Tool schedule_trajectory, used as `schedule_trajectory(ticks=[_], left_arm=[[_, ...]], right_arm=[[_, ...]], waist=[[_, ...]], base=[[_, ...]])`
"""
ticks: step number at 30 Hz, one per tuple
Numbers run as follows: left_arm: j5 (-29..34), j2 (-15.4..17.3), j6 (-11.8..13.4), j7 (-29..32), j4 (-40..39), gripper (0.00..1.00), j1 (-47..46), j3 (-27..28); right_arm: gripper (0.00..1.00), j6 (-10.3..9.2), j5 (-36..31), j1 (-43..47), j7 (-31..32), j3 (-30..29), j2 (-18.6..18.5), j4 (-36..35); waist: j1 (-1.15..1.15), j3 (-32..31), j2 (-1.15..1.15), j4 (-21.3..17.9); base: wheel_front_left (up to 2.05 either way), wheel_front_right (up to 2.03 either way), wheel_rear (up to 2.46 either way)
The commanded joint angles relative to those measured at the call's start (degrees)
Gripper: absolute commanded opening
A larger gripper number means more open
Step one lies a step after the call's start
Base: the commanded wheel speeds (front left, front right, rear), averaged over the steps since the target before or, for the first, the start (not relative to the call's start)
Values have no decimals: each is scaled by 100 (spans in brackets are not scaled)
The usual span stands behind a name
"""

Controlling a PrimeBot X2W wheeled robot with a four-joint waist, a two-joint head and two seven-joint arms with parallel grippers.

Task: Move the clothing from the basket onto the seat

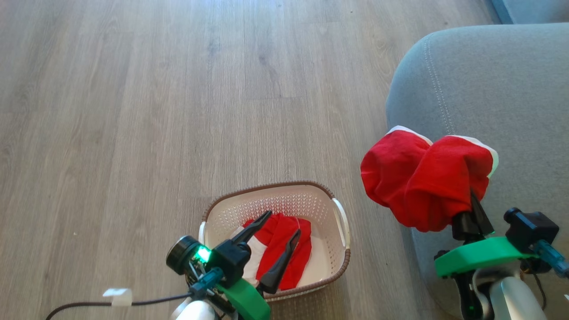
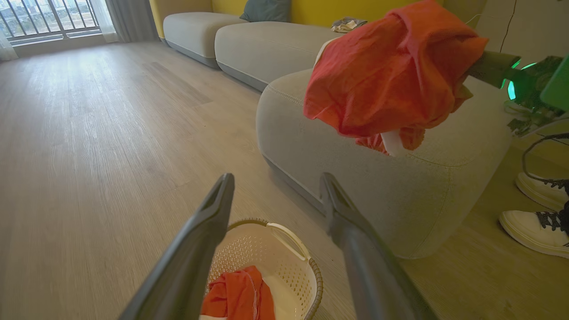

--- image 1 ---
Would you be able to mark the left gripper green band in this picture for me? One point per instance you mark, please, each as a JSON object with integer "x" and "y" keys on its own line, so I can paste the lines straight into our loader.
{"x": 246, "y": 300}

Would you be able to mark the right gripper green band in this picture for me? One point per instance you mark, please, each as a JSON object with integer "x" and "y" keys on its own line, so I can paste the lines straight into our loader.
{"x": 480, "y": 254}

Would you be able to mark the red garment with white trim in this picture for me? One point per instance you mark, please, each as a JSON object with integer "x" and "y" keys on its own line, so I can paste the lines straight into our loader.
{"x": 422, "y": 178}

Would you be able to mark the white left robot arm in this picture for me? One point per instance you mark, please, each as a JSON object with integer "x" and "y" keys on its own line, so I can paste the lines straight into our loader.
{"x": 195, "y": 311}

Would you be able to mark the white plastic laundry basket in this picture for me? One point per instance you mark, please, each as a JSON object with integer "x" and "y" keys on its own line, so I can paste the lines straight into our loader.
{"x": 324, "y": 209}

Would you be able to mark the blue-grey upholstered seat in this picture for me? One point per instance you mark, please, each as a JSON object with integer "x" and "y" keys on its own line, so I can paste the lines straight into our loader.
{"x": 533, "y": 10}

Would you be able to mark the red and white garment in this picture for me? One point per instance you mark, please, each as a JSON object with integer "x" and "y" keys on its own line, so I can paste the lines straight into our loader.
{"x": 280, "y": 238}

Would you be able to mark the fabric sofa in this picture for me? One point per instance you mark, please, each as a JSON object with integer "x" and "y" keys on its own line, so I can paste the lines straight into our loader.
{"x": 498, "y": 84}

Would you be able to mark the white tape tag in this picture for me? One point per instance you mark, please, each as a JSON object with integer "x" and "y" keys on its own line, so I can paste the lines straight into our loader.
{"x": 118, "y": 297}

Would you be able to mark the black box right wrist camera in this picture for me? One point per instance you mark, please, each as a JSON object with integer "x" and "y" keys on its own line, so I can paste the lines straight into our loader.
{"x": 531, "y": 229}

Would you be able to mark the black round left wrist camera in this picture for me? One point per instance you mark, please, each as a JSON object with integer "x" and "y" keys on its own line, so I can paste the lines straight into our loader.
{"x": 181, "y": 254}

